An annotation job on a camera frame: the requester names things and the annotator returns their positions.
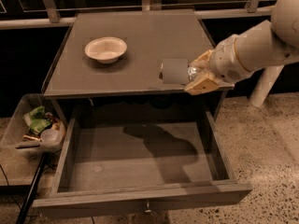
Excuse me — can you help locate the white cylindrical post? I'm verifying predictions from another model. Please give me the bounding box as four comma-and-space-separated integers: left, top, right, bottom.
249, 65, 284, 107

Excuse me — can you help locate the black pole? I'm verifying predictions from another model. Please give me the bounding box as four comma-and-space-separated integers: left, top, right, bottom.
16, 153, 50, 224

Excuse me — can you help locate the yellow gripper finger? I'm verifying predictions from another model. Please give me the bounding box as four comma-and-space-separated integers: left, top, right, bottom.
184, 70, 221, 95
189, 49, 212, 69

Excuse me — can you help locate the green snack bag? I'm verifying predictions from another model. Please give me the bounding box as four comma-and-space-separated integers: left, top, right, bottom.
23, 105, 51, 134

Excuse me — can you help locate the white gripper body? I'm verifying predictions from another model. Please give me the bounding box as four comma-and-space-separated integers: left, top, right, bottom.
209, 35, 252, 84

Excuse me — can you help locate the metal drawer knob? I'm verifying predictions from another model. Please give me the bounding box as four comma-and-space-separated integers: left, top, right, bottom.
144, 202, 153, 215

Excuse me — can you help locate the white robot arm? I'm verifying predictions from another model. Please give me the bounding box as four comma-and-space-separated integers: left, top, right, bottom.
184, 0, 299, 95

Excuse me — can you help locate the clear plastic bin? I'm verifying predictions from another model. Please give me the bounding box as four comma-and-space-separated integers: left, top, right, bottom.
1, 93, 66, 157

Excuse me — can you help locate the metal railing frame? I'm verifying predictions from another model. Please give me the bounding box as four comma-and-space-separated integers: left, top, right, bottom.
0, 0, 277, 30

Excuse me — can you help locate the white paper bowl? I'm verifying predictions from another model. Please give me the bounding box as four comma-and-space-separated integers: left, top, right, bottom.
84, 37, 127, 64

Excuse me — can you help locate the open grey top drawer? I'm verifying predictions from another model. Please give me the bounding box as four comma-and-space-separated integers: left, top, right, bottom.
33, 112, 252, 218

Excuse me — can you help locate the grey wooden cabinet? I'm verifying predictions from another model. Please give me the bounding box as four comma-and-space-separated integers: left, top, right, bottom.
41, 8, 235, 126

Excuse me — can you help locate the small clear plastic cup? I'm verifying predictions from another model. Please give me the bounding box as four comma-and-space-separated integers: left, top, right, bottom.
40, 129, 59, 142

